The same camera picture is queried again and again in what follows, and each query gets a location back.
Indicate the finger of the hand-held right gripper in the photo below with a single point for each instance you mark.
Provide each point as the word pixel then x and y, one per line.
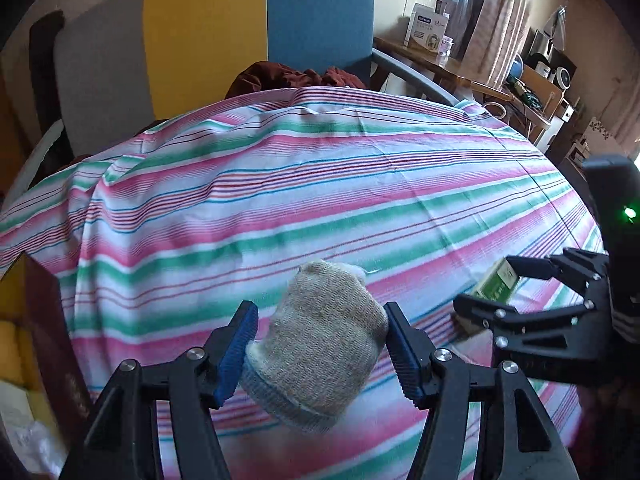
pixel 480 312
pixel 530 266

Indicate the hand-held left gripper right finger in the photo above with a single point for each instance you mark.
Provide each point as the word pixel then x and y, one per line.
pixel 402 355

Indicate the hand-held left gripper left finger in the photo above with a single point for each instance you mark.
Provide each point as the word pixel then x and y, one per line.
pixel 235 355

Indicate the green white small box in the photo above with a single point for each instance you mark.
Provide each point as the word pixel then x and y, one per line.
pixel 495 282

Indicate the beige sock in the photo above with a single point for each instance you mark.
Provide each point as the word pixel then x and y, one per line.
pixel 315 345

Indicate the gold metal tin box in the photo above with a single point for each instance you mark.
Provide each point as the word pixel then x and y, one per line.
pixel 55 340

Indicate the wooden crate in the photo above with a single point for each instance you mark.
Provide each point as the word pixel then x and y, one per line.
pixel 542 95

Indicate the striped pink green tablecloth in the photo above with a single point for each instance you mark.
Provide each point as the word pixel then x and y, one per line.
pixel 300 185

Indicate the white round fan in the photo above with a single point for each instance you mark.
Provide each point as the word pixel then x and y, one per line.
pixel 563 76

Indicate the wooden side desk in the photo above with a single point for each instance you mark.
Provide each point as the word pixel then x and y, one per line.
pixel 450 67

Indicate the white plastic wrapped item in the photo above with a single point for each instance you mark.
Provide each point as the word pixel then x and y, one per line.
pixel 30 440

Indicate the glass cup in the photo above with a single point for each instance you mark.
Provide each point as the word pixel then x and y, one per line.
pixel 447 46

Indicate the pink patterned curtain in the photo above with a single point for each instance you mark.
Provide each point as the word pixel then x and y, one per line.
pixel 495 20

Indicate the white cardboard box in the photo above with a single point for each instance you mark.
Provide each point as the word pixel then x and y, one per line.
pixel 425 30

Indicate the white foam piece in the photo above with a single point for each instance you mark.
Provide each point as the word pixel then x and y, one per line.
pixel 35 160

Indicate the dark red cloth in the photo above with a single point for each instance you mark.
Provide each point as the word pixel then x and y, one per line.
pixel 280 77

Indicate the grey yellow blue chair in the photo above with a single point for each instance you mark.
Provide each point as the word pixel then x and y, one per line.
pixel 200 35

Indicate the black rolled mat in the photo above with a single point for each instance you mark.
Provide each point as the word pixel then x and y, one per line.
pixel 42 60

